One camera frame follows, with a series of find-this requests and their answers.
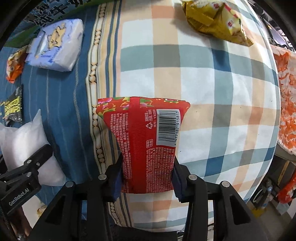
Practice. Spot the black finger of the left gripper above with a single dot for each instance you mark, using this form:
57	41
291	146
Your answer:
34	162

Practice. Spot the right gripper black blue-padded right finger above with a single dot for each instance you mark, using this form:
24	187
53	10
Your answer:
213	204

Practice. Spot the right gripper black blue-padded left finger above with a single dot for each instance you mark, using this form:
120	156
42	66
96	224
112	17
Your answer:
61	220

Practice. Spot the white cotton pad bag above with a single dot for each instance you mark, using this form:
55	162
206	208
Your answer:
18	144

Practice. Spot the black shoe shine wipes pack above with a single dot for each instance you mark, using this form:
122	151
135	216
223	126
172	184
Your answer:
13	107

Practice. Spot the orange snack bag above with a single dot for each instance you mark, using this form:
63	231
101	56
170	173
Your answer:
15	64

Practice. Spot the red noodle packet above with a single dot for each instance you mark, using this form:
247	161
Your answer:
146	130

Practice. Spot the blue tissue pack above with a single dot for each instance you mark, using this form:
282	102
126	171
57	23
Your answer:
57	46

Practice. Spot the yellow panda snack bag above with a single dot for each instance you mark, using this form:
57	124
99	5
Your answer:
216	19

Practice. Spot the red plastic bag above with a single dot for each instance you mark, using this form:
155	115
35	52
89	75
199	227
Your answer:
287	194

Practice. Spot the open cardboard box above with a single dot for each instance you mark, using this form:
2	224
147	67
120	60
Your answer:
22	20

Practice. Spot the plaid checked cloth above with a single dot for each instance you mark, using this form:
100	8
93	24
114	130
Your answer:
147	48

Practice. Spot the orange floral blanket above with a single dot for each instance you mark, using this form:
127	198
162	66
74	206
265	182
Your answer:
286	68

